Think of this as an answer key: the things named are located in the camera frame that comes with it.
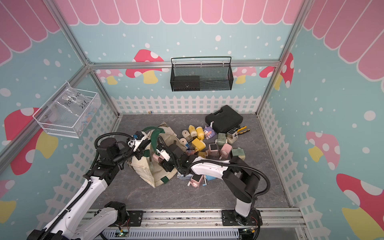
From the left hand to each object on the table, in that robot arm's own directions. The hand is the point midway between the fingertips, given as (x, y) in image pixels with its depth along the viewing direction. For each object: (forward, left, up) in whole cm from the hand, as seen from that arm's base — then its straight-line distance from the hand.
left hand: (150, 141), depth 75 cm
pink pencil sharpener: (+5, -34, -16) cm, 38 cm away
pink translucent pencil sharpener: (-14, -24, -16) cm, 32 cm away
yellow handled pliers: (+30, -59, -23) cm, 70 cm away
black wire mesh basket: (+45, -24, +12) cm, 52 cm away
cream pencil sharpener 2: (+16, -47, -16) cm, 52 cm away
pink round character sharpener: (+5, -20, -18) cm, 27 cm away
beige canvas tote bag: (-10, -1, -6) cm, 12 cm away
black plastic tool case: (+34, -45, -19) cm, 59 cm away
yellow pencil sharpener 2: (+5, -27, -21) cm, 35 cm away
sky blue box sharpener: (-10, -31, -21) cm, 39 cm away
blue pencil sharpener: (+9, -18, -18) cm, 27 cm away
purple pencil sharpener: (+20, -32, -18) cm, 42 cm away
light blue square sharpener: (-11, -16, -19) cm, 26 cm away
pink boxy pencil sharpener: (+6, -42, -17) cm, 45 cm away
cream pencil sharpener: (+17, -16, -17) cm, 29 cm away
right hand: (-3, -5, -13) cm, 14 cm away
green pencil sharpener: (+16, -41, -19) cm, 47 cm away
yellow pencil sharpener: (+12, -26, -20) cm, 35 cm away
